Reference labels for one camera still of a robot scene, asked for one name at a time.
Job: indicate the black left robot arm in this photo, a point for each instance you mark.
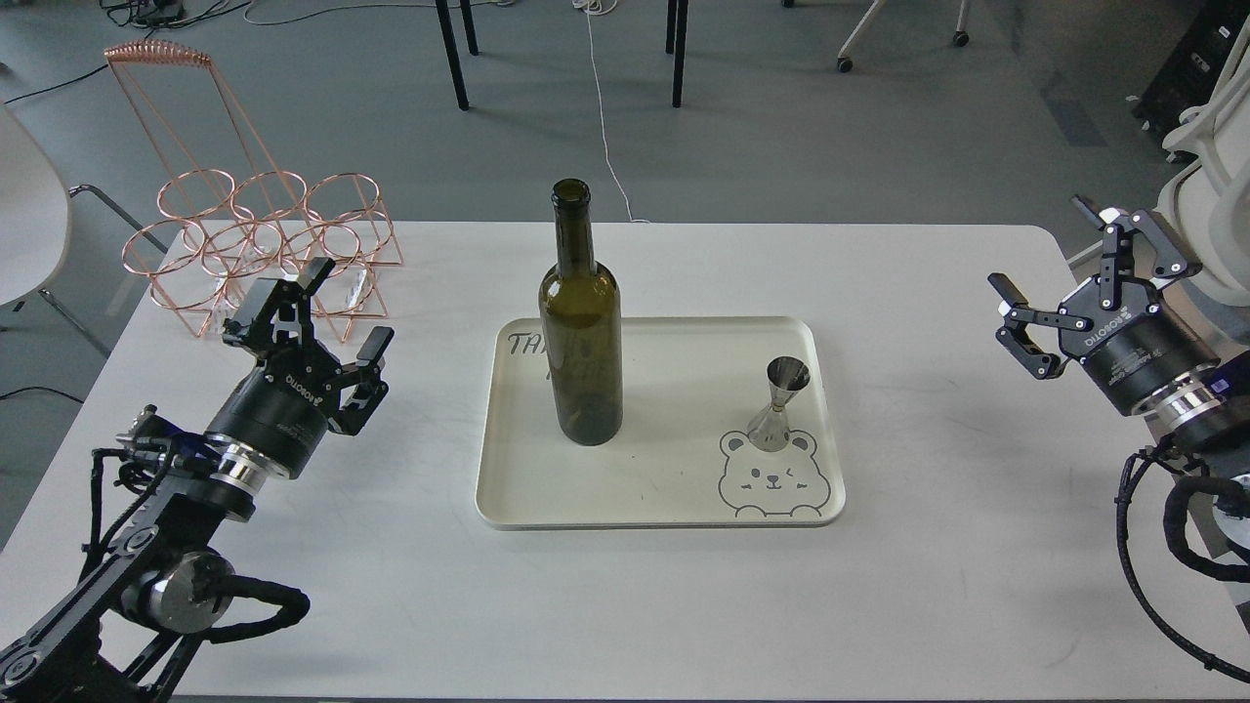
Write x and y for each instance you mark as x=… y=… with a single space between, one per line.
x=152 y=590

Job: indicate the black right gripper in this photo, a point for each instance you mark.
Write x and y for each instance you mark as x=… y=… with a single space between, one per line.
x=1133 y=351

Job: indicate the black equipment case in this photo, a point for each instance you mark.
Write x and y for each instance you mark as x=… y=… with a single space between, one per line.
x=1188 y=77

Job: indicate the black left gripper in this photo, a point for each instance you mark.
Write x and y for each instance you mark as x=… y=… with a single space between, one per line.
x=281 y=406

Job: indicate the black table leg left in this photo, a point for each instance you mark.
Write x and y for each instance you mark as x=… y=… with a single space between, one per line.
x=451 y=48

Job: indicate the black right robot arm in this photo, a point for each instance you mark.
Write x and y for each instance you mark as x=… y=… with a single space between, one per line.
x=1204 y=515

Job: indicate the white office chair right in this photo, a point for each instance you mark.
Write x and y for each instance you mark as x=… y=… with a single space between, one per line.
x=1206 y=204

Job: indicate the steel double jigger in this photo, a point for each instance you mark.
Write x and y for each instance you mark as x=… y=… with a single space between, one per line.
x=770 y=428

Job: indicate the black table leg right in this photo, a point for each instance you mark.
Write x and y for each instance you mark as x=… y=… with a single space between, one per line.
x=676 y=46

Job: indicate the cream bear serving tray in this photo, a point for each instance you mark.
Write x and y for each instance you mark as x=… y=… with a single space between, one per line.
x=681 y=457

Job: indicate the copper wire bottle rack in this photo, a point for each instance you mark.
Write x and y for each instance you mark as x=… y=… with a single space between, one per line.
x=238 y=217

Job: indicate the dark green wine bottle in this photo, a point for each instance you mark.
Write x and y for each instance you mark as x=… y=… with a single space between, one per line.
x=579 y=305

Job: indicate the black table leg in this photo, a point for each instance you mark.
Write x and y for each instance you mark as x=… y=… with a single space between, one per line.
x=451 y=48
x=676 y=46

